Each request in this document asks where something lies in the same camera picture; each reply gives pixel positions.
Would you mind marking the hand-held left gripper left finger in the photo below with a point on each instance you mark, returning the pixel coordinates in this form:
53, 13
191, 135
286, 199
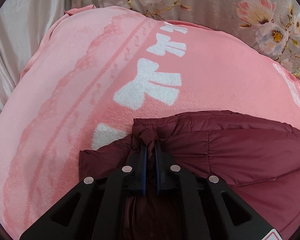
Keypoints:
143, 175

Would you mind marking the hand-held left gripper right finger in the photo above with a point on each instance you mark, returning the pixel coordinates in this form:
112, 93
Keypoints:
158, 177

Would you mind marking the maroon puffer jacket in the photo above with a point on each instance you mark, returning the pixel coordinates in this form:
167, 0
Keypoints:
240, 155

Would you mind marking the pink printed blanket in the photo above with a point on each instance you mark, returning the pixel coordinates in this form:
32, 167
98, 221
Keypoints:
77, 92

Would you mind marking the grey floral bed sheet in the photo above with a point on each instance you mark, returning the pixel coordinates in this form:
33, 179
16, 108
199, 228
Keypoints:
215, 7

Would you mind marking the white satin curtain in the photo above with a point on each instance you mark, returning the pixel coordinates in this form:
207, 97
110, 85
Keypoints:
20, 42

